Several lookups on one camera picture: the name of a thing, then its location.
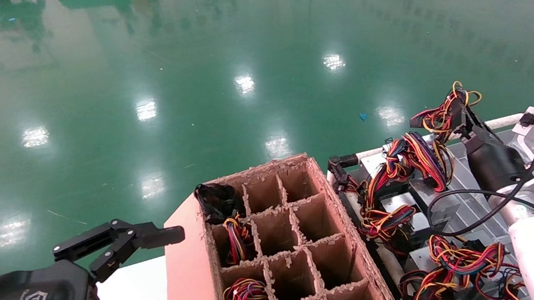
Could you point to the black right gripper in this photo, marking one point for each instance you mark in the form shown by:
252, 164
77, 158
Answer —
496, 164

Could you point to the cardboard box with dividers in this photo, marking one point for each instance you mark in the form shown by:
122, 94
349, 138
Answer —
186, 275

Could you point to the clear plastic tray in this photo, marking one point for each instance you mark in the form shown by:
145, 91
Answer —
459, 210

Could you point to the small blue scrap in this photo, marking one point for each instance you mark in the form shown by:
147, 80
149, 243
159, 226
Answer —
363, 116

